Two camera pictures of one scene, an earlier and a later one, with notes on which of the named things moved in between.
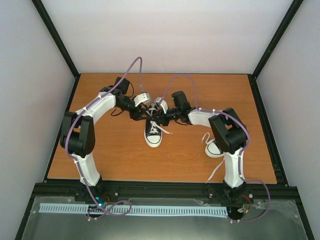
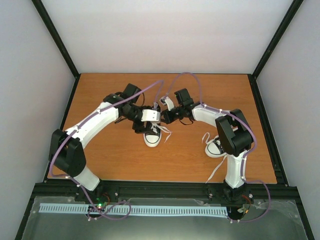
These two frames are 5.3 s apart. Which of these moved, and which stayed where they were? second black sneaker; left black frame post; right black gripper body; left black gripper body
Moved: left black gripper body
Stayed: left black frame post; right black gripper body; second black sneaker
